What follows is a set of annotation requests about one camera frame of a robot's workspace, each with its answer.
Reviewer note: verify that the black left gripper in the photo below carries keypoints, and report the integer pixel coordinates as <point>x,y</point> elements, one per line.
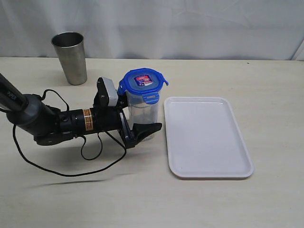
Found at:
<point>113,118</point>

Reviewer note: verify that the clear tall plastic container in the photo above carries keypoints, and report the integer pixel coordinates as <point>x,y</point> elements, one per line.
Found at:
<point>142,110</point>

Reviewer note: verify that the blue plastic container lid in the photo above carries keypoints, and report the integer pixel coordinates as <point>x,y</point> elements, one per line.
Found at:
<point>142,85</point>

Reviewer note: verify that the stainless steel tumbler cup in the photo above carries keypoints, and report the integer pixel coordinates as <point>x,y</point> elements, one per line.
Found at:
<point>69,47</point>

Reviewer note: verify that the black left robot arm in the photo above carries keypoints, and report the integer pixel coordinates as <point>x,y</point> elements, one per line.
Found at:
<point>51,126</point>

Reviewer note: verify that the white rectangular plastic tray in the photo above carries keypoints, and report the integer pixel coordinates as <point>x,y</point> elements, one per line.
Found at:
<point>204,140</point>

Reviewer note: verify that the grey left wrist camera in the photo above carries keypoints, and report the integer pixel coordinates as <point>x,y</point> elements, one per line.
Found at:
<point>106,92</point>

